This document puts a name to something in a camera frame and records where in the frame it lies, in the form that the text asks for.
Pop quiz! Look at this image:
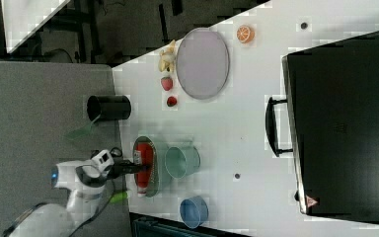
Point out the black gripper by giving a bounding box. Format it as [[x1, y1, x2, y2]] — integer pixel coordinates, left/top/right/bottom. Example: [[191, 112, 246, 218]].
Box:
[[107, 160, 151, 180]]

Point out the red felt ketchup bottle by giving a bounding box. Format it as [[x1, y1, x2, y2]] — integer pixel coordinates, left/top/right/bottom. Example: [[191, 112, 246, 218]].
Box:
[[133, 142, 154, 198]]

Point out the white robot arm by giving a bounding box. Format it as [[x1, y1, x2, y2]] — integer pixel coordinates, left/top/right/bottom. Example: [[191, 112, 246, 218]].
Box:
[[3, 149, 151, 237]]

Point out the green marker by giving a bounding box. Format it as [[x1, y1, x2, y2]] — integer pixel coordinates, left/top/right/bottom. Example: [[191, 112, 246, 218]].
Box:
[[109, 191, 131, 203]]

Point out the teal metal cup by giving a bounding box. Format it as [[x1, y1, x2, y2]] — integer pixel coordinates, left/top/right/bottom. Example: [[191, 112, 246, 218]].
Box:
[[164, 141, 201, 179]]

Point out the dark blue crate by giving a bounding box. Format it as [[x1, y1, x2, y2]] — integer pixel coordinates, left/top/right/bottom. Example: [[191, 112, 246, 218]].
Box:
[[131, 215, 218, 237]]

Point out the green spatula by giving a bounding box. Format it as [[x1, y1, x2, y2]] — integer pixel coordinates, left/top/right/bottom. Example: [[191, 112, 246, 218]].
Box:
[[65, 117, 100, 140]]

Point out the black cylindrical holder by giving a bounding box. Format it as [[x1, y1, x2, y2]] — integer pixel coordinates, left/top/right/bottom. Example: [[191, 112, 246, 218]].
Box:
[[86, 96, 132, 121]]

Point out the blue plastic cup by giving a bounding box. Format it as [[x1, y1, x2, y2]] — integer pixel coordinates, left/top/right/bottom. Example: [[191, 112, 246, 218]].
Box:
[[180, 196, 209, 229]]

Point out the small dark strawberry toy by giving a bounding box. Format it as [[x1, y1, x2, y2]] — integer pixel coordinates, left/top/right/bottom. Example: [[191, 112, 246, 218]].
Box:
[[167, 96, 178, 107]]

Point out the large red strawberry toy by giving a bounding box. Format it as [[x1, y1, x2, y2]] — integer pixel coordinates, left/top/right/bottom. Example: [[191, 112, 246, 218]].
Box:
[[161, 77, 174, 91]]

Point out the peeled banana toy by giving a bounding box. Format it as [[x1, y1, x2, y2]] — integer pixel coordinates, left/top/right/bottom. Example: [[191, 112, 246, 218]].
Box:
[[158, 39, 176, 72]]

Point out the grey oval plate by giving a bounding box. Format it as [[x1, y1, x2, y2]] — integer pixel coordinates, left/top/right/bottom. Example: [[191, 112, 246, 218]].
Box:
[[176, 28, 230, 100]]

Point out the orange slice toy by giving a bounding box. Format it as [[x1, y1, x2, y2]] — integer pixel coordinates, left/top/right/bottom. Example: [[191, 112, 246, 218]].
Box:
[[237, 25, 255, 43]]

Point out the black toaster oven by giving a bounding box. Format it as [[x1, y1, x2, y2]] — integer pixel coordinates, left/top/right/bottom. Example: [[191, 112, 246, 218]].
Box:
[[281, 31, 379, 224]]

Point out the black cable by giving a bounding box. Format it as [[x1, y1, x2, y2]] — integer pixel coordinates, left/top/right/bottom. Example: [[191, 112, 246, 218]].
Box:
[[67, 179, 116, 237]]

